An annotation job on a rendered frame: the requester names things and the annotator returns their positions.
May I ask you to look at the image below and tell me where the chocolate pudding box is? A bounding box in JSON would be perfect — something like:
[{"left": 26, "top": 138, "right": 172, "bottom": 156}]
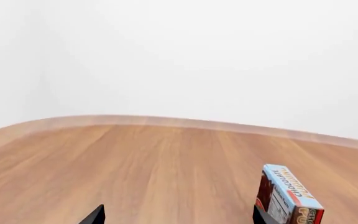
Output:
[{"left": 255, "top": 163, "right": 325, "bottom": 224}]

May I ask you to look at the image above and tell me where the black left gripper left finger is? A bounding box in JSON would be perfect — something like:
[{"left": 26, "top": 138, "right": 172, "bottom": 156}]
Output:
[{"left": 78, "top": 203, "right": 106, "bottom": 224}]

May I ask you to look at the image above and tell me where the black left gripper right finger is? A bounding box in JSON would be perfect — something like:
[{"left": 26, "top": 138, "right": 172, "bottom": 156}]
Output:
[{"left": 252, "top": 205, "right": 281, "bottom": 224}]

